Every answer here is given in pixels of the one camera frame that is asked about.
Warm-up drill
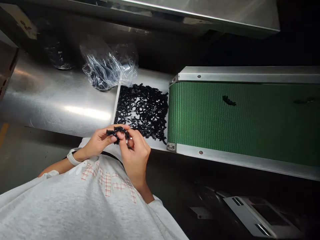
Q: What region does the person's left hand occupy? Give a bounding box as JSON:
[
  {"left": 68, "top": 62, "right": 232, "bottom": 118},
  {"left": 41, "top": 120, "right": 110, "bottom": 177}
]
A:
[{"left": 79, "top": 124, "right": 130, "bottom": 161}]

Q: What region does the person's right hand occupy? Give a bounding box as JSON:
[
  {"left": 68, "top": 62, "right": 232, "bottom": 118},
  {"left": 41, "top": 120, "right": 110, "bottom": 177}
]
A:
[{"left": 120, "top": 129, "right": 152, "bottom": 186}]

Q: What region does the black plastic moulded part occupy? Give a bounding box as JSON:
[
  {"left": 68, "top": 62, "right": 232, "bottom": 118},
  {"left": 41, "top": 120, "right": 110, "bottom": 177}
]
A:
[{"left": 106, "top": 126, "right": 134, "bottom": 151}]

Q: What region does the white tray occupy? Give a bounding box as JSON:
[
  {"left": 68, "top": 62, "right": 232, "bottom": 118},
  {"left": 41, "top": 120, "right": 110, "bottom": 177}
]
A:
[{"left": 113, "top": 85, "right": 173, "bottom": 152}]

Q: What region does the pile of black plastic parts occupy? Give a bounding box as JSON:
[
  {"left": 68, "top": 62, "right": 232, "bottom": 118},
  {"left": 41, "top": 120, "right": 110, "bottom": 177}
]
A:
[{"left": 114, "top": 84, "right": 169, "bottom": 145}]

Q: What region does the person's body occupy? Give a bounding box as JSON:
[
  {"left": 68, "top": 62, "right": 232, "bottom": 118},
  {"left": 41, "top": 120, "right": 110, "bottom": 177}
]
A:
[{"left": 0, "top": 137, "right": 190, "bottom": 240}]

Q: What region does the clear plastic bag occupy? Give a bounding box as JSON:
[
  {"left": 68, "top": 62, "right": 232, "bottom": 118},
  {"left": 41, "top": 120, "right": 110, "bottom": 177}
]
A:
[{"left": 79, "top": 35, "right": 139, "bottom": 91}]

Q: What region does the dark bag of parts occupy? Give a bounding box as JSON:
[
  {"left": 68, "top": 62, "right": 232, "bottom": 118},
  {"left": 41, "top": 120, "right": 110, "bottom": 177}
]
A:
[{"left": 44, "top": 40, "right": 75, "bottom": 70}]

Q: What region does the green conveyor belt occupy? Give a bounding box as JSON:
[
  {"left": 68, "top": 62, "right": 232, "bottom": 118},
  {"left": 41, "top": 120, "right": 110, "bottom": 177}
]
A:
[{"left": 167, "top": 81, "right": 320, "bottom": 167}]

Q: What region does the black part on sprue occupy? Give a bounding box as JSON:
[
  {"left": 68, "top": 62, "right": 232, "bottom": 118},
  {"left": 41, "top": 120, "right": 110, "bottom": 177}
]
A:
[{"left": 222, "top": 95, "right": 237, "bottom": 106}]

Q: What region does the white box device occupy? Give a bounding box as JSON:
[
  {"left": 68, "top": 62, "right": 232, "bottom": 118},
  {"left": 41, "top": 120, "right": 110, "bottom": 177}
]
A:
[{"left": 190, "top": 186, "right": 304, "bottom": 239}]

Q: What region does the steel machine housing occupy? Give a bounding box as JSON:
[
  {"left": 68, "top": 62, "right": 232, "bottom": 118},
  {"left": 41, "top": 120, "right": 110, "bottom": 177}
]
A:
[{"left": 22, "top": 0, "right": 281, "bottom": 40}]

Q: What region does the small black plastic piece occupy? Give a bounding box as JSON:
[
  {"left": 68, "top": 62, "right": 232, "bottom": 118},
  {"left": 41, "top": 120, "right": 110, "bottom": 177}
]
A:
[{"left": 293, "top": 98, "right": 315, "bottom": 105}]

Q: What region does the metal conveyor frame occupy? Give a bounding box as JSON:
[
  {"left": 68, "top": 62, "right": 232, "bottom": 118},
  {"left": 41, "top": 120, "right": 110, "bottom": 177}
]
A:
[{"left": 166, "top": 66, "right": 320, "bottom": 181}]

